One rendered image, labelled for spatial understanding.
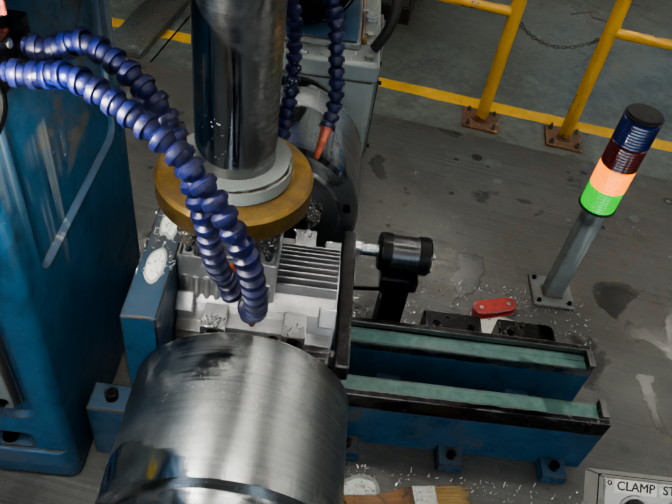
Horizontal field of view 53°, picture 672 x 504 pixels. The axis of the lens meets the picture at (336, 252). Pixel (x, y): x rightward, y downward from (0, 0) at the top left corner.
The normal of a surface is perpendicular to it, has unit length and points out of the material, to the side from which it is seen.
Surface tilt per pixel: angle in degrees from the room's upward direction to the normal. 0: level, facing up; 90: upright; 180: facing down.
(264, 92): 90
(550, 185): 0
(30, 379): 90
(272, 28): 90
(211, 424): 6
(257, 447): 13
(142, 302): 0
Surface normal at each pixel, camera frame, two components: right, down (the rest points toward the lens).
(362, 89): -0.06, 0.70
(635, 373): 0.12, -0.70
